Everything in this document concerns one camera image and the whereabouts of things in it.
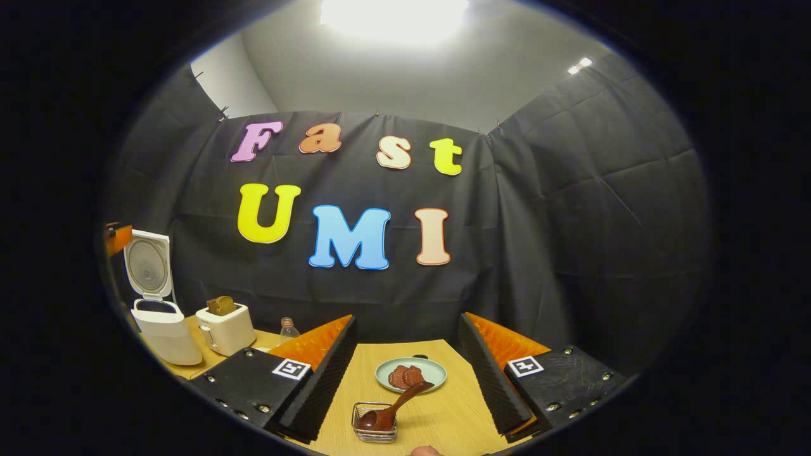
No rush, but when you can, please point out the white toaster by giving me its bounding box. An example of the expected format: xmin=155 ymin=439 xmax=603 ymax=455
xmin=195 ymin=303 xmax=257 ymax=357

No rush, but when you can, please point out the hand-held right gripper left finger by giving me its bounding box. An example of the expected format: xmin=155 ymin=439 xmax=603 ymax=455
xmin=189 ymin=315 xmax=359 ymax=444

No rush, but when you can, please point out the white rice cooker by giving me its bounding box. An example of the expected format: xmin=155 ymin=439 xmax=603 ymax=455
xmin=124 ymin=229 xmax=203 ymax=367

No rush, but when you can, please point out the pale green plate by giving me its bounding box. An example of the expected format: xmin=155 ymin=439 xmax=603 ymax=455
xmin=375 ymin=357 xmax=448 ymax=394

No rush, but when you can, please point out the large ceiling light panel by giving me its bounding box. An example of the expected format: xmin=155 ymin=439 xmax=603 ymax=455
xmin=320 ymin=0 xmax=469 ymax=42

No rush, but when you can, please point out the brown wooden spoon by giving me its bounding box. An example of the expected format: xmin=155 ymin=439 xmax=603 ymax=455
xmin=357 ymin=381 xmax=435 ymax=433

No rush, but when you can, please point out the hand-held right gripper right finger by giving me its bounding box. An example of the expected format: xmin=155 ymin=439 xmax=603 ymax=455
xmin=457 ymin=312 xmax=628 ymax=444

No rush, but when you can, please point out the black backdrop cloth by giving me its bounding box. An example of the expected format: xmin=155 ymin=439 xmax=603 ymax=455
xmin=105 ymin=54 xmax=710 ymax=381

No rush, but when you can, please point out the wire chopstick holder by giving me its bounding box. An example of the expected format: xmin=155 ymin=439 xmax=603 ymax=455
xmin=352 ymin=402 xmax=399 ymax=443

